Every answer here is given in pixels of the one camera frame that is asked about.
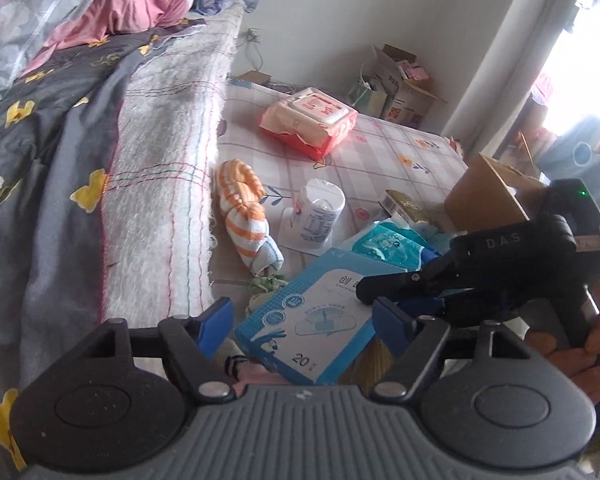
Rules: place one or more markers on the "pink grey floral quilt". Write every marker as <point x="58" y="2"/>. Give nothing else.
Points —
<point x="105" y="5"/>

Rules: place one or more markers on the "brown cardboard box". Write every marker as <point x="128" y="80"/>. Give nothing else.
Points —
<point x="485" y="195"/>

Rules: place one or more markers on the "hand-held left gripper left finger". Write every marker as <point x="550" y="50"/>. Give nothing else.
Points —
<point x="216" y="320"/>

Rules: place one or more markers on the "checked floral bed sheet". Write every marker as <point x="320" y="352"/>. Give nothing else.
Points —
<point x="375" y="160"/>

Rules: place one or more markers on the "open carton with clutter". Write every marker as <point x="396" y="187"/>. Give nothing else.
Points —
<point x="410" y="95"/>

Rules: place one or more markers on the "blue printed fabric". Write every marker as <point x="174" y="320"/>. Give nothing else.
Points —
<point x="580" y="150"/>

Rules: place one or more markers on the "pale curtain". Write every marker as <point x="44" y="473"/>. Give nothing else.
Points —
<point x="520" y="50"/>

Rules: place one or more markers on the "white cylindrical container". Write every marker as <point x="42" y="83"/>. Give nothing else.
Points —
<point x="317" y="210"/>

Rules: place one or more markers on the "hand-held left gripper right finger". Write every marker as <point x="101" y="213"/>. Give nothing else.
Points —
<point x="387" y="321"/>

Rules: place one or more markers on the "green paper bag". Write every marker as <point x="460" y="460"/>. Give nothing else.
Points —
<point x="367" y="95"/>

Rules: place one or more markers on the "orange striped sock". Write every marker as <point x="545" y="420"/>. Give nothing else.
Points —
<point x="245" y="220"/>

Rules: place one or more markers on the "red wet wipes pack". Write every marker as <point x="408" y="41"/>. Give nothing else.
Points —
<point x="307" y="120"/>

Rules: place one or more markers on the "green patterned cloth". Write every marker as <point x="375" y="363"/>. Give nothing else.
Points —
<point x="266" y="287"/>

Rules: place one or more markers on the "small gold box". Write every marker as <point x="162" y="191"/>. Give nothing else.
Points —
<point x="407" y="207"/>

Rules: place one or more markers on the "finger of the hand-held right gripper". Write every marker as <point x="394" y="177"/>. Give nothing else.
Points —
<point x="425" y="306"/>
<point x="390" y="285"/>

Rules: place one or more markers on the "small flat cardboard box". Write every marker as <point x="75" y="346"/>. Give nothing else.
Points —
<point x="254" y="77"/>

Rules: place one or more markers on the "teal blue wet wipes pack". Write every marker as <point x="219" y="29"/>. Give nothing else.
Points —
<point x="390" y="245"/>

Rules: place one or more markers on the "blue bandage box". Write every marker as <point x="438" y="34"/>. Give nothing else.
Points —
<point x="305" y="320"/>

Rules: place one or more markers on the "dark grey quilt yellow print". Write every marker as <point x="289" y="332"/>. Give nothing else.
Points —
<point x="45" y="240"/>

